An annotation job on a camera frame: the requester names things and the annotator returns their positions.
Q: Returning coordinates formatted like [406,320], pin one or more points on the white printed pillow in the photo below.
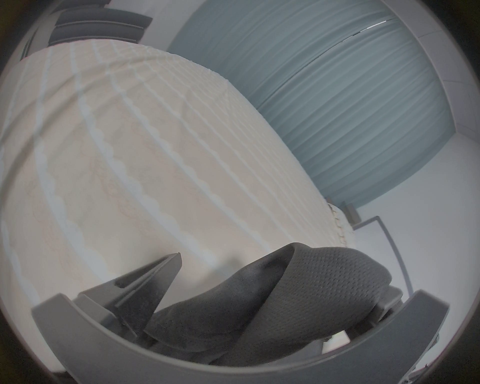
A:
[339,221]

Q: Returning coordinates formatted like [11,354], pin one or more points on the grey bedside table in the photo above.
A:
[351,213]

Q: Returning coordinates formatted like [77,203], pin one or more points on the bed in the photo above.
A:
[150,150]

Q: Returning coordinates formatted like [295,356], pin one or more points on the blue-green curtain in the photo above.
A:
[262,37]
[375,131]

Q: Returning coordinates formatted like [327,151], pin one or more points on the black T-shirt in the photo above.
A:
[281,307]

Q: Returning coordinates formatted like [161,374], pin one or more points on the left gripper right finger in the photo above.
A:
[393,296]

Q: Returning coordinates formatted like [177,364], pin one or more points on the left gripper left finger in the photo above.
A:
[142,296]

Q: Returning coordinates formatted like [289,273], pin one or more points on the black chest of drawers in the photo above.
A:
[101,26]

